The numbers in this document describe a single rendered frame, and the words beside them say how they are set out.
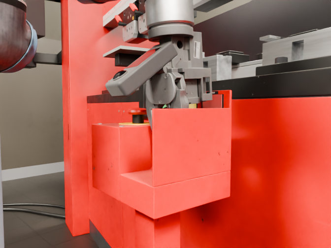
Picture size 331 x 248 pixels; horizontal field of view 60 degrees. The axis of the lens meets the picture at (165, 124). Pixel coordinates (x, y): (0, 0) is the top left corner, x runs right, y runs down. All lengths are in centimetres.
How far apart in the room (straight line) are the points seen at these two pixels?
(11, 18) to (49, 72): 312
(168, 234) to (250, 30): 124
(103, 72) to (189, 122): 150
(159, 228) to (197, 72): 27
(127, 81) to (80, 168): 151
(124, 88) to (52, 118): 333
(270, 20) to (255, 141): 96
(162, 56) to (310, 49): 37
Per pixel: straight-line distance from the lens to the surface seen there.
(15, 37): 61
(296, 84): 56
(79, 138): 185
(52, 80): 372
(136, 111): 52
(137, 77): 40
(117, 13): 170
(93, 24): 193
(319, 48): 69
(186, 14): 45
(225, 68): 93
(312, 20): 137
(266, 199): 62
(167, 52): 44
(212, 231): 78
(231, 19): 171
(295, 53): 74
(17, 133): 358
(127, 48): 94
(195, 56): 48
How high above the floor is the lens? 81
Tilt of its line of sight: 4 degrees down
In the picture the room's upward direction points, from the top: straight up
